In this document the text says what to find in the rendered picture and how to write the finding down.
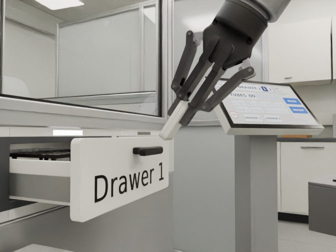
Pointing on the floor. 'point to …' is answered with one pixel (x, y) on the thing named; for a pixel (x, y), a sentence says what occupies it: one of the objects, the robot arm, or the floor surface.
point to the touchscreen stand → (256, 193)
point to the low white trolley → (40, 249)
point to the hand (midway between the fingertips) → (176, 120)
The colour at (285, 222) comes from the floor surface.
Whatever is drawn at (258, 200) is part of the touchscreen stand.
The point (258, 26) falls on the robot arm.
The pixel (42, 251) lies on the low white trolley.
